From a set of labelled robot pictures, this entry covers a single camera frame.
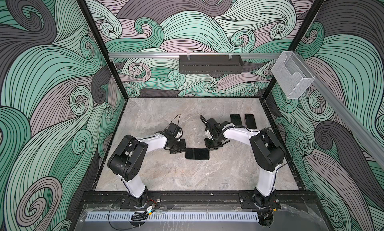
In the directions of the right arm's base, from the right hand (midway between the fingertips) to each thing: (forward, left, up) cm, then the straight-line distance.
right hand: (207, 151), depth 92 cm
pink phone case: (+22, -32, 0) cm, 39 cm away
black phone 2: (+24, -22, +1) cm, 33 cm away
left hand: (0, +13, +3) cm, 13 cm away
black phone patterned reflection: (-2, +7, +1) cm, 7 cm away
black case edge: (-2, +7, +1) cm, 7 cm away
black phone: (+22, -33, 0) cm, 39 cm away
